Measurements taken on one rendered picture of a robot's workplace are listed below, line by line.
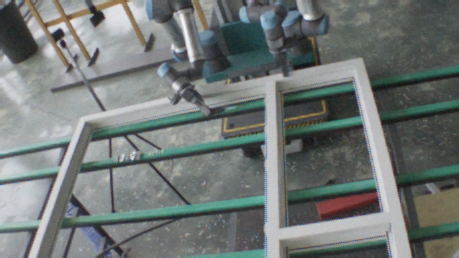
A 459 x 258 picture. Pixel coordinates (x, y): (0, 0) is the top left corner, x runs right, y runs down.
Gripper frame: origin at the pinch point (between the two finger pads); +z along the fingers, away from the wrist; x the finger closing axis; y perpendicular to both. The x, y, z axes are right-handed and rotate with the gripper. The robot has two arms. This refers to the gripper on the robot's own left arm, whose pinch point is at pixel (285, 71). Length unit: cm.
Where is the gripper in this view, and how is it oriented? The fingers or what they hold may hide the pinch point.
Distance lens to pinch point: 210.4
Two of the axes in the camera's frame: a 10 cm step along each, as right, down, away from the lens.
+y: -9.6, 1.8, 2.3
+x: -0.4, 7.0, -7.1
